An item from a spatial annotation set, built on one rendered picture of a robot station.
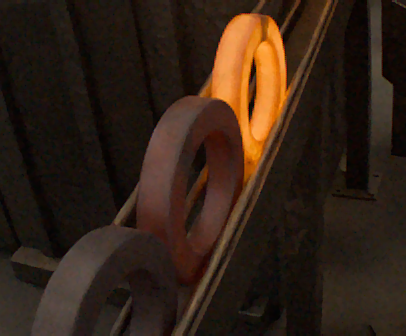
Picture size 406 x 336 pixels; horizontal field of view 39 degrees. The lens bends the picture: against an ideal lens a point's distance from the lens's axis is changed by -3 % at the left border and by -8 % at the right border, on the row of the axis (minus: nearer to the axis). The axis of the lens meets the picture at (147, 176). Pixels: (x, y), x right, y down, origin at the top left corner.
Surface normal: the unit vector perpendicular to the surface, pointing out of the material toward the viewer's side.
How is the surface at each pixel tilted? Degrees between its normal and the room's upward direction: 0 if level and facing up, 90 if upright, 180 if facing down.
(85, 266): 7
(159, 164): 43
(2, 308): 0
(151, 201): 62
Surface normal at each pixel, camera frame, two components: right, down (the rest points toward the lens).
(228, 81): -0.48, 0.05
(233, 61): -0.44, -0.24
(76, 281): -0.28, -0.66
